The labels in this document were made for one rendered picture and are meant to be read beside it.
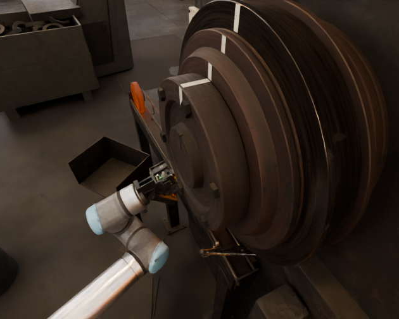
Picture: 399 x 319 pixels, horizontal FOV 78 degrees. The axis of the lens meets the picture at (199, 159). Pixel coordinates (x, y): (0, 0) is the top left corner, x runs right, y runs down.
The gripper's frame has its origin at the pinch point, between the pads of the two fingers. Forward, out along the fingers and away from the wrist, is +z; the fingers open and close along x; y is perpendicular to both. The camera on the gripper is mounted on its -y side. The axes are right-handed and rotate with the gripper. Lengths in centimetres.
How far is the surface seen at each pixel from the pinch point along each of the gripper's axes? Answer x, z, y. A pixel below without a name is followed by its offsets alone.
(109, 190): 25.3, -35.3, -14.8
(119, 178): 30.9, -30.3, -16.2
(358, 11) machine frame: -27, 25, 44
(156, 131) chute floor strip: 59, -6, -25
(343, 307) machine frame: -50, 9, 0
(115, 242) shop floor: 39, -60, -70
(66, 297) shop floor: 19, -89, -62
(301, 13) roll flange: -26, 16, 47
